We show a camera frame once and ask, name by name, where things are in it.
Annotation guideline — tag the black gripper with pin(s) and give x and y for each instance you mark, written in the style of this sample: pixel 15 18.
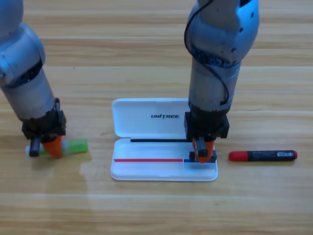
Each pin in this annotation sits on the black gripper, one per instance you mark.
pixel 46 126
pixel 207 124

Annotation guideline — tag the blue and black eraser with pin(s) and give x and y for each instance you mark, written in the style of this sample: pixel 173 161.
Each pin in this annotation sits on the blue and black eraser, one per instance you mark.
pixel 192 156

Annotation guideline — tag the green highlighter pen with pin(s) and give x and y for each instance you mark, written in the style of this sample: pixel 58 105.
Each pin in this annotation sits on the green highlighter pen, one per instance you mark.
pixel 78 146

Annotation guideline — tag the red and black marker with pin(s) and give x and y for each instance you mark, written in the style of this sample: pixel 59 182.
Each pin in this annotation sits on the red and black marker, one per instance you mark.
pixel 264 156

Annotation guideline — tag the white plastic pencil case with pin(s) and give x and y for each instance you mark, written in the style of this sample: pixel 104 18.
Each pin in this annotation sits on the white plastic pencil case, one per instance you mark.
pixel 146 127

